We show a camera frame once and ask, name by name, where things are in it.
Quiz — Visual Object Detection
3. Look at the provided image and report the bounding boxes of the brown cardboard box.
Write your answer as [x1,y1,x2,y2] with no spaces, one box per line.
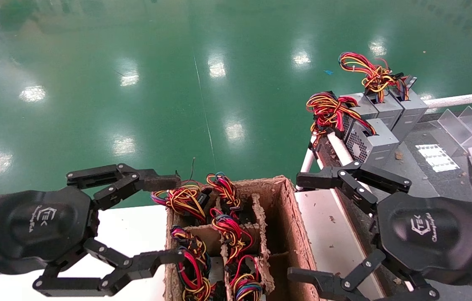
[164,176,321,301]

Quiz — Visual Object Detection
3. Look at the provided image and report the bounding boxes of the white rail pipe beside conveyor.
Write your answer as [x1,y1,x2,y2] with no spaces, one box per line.
[327,133,356,168]

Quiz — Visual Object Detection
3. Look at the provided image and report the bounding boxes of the white label sticker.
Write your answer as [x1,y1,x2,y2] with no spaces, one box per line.
[415,144,461,173]

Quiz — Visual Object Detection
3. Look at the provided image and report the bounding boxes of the short white rail pipe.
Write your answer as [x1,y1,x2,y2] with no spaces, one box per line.
[300,147,317,175]

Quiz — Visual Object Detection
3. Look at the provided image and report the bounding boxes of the grey power supply unit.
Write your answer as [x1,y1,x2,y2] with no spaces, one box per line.
[341,93,379,122]

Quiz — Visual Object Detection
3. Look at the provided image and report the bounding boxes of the power supply with coloured cables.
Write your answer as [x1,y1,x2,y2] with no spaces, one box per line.
[151,180,208,223]
[210,208,254,265]
[228,254,264,301]
[170,226,216,301]
[206,172,244,218]

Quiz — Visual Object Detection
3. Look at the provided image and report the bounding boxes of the grey power supply, tall cables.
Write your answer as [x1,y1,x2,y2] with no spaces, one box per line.
[339,52,404,131]

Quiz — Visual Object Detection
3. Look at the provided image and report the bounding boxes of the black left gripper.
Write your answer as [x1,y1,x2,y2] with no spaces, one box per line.
[0,163,186,297]

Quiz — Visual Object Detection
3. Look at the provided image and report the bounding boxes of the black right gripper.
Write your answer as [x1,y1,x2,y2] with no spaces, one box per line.
[287,161,472,301]

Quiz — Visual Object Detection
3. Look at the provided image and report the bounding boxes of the clear plastic divider tray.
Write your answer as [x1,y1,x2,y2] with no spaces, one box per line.
[436,103,472,148]

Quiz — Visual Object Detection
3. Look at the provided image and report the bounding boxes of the black conveyor surface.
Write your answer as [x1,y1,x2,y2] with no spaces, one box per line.
[370,119,472,212]

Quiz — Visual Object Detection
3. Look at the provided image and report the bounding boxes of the grey power supply, black connector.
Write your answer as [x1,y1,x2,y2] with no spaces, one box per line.
[306,92,400,168]

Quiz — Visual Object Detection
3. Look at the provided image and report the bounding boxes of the coloured cable bundle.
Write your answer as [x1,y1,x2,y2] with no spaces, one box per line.
[389,73,430,143]

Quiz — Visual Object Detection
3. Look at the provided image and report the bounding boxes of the long white rail pipe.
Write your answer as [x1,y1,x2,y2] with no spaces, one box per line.
[422,90,472,111]

